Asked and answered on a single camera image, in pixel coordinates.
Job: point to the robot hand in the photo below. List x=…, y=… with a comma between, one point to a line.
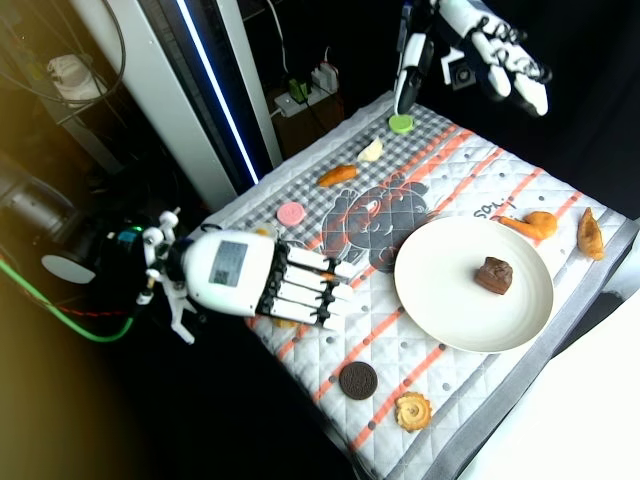
x=500, y=55
x=225, y=270

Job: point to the brown chocolate pastry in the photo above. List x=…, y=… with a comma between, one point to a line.
x=494, y=276

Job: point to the white round plate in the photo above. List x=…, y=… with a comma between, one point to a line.
x=440, y=300

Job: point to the pink round disc toy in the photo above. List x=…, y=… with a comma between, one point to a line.
x=291, y=213

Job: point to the green round disc toy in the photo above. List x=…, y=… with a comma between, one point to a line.
x=401, y=123

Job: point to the orange fried food toy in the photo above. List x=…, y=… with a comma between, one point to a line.
x=337, y=176

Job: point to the brown cardboard box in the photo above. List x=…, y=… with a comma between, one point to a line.
x=300, y=130

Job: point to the white dumpling toy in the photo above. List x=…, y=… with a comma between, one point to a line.
x=371, y=151

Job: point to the orange chicken drumstick toy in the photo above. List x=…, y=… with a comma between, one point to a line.
x=537, y=223

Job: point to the dark chocolate sandwich cookie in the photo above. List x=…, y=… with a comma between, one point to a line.
x=358, y=380

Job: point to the grey quilt with bear print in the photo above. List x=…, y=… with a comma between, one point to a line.
x=380, y=350

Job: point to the white power adapter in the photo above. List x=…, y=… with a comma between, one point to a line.
x=325, y=76

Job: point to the white power strip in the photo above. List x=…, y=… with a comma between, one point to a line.
x=292, y=104

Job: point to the white column with blue light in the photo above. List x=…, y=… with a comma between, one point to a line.
x=165, y=90

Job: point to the green plug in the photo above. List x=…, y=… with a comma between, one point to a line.
x=297, y=89

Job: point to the golden fried dumpling toy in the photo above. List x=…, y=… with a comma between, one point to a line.
x=590, y=235

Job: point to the yellow butter cookie toy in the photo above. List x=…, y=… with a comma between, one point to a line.
x=413, y=411

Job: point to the white crumpled cloth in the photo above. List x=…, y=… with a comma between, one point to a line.
x=75, y=75

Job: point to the black square camera module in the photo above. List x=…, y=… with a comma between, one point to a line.
x=462, y=74

